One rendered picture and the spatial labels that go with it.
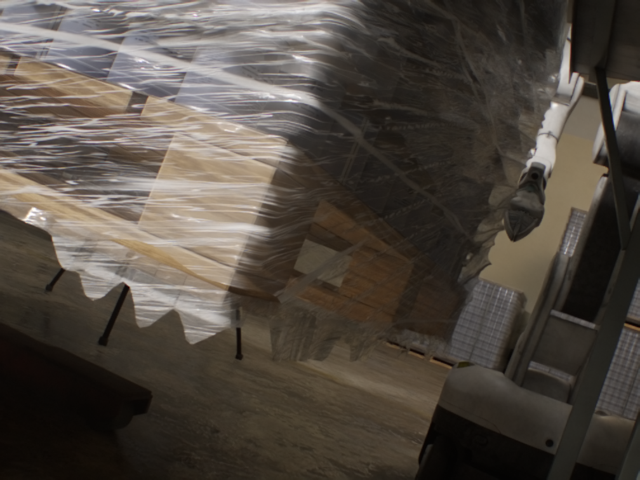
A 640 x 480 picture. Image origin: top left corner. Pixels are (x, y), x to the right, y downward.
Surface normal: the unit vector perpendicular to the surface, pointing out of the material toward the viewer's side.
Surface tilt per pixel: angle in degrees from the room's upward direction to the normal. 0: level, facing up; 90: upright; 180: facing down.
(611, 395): 88
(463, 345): 91
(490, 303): 90
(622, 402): 92
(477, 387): 53
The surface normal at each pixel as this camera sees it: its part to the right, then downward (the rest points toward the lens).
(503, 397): -0.27, -0.72
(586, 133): -0.29, -0.15
